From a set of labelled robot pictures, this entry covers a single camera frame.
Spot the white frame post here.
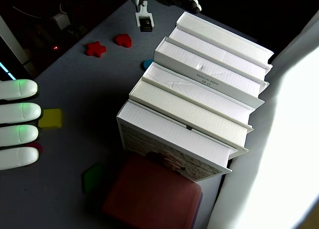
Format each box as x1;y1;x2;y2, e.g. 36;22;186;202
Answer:
0;14;34;77

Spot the white book MADE IN CHINA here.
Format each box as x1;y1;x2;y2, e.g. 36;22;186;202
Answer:
154;36;270;110

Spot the red heart block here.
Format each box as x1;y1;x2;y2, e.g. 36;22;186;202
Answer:
114;33;132;48

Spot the yellow square block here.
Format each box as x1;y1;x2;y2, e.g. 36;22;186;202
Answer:
37;108;63;129

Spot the red star block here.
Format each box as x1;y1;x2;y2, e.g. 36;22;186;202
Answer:
85;41;107;58

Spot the green hexagon block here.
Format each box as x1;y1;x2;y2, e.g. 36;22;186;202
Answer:
83;163;105;194

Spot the cyan light strip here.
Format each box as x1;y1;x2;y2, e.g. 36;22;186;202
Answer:
0;62;16;81

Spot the dark red box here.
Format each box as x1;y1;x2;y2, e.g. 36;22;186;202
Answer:
101;153;204;229

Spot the magenta oval block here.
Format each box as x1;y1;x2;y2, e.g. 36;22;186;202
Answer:
24;142;43;155

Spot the white book photo cover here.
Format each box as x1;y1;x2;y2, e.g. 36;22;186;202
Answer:
116;99;233;183

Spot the white hardcover book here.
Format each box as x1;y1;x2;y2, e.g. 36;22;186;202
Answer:
141;62;252;127
168;26;273;78
175;11;275;65
128;77;255;156

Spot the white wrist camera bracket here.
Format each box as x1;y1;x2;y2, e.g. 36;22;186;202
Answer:
135;2;156;32

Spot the white power adapter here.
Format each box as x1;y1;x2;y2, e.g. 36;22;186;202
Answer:
51;11;71;30

